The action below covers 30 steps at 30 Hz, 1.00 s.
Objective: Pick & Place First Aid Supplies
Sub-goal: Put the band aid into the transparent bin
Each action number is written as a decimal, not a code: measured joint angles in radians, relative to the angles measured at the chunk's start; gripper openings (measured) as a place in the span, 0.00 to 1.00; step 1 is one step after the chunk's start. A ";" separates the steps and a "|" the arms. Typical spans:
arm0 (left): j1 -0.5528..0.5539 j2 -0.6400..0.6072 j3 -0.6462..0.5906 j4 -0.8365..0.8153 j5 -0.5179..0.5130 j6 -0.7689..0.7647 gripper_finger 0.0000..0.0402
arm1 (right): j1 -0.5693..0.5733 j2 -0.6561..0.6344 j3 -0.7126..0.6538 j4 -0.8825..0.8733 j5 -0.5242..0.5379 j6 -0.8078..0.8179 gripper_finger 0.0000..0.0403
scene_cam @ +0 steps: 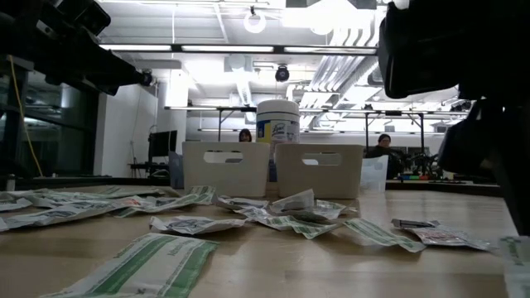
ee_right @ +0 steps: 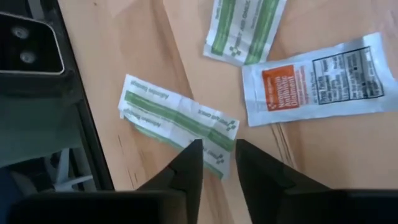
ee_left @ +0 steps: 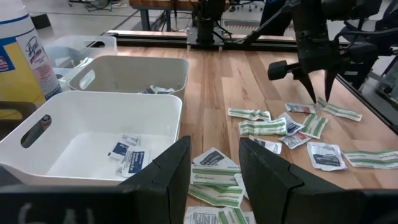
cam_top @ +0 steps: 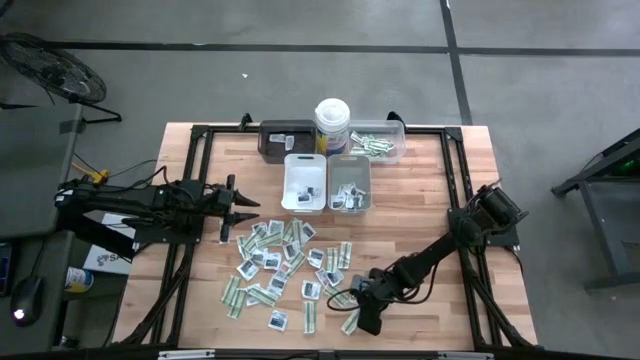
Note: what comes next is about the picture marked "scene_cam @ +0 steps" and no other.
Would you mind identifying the yellow power cable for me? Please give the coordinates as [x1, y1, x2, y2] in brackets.
[7, 55, 45, 178]

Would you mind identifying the black overhead rig beam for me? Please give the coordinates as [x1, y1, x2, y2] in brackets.
[99, 43, 378, 57]

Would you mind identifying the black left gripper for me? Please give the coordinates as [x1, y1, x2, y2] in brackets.
[0, 12, 144, 96]

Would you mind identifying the white ring lamp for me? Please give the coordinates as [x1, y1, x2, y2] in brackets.
[243, 8, 267, 35]

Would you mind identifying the disinfectant wipes canister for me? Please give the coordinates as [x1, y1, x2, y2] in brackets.
[255, 99, 301, 146]

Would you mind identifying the black monitor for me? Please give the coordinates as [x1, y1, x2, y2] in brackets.
[147, 129, 179, 159]

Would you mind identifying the red label wipe packet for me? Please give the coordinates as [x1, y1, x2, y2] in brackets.
[119, 196, 146, 208]
[407, 225, 494, 252]

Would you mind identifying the black background rig frame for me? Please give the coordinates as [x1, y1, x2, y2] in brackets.
[165, 105, 471, 148]

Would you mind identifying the grey plastic bin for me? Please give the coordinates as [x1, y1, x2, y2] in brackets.
[274, 142, 365, 199]

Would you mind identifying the clear plastic container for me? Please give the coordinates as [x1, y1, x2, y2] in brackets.
[359, 154, 390, 194]

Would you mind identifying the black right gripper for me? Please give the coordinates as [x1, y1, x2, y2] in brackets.
[437, 97, 530, 237]

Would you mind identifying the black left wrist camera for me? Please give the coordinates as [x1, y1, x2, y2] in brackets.
[53, 0, 112, 36]

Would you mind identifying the dark background desk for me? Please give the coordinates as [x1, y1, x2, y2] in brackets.
[127, 161, 171, 180]

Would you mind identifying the white plastic bin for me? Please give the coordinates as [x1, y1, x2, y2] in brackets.
[181, 141, 272, 199]

